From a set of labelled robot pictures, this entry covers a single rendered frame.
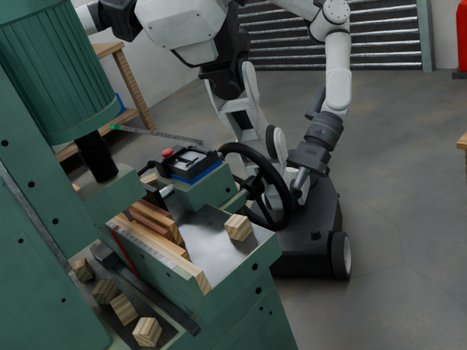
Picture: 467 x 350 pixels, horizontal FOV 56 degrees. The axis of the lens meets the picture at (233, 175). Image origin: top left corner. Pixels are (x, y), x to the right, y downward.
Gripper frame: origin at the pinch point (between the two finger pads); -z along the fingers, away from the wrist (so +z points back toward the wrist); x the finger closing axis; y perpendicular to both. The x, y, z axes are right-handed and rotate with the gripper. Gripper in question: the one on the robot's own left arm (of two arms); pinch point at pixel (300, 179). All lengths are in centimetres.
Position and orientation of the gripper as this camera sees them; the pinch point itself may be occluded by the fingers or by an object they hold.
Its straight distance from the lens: 117.6
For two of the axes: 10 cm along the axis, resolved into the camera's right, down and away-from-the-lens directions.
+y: -4.6, -3.9, -8.0
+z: 4.6, -8.7, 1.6
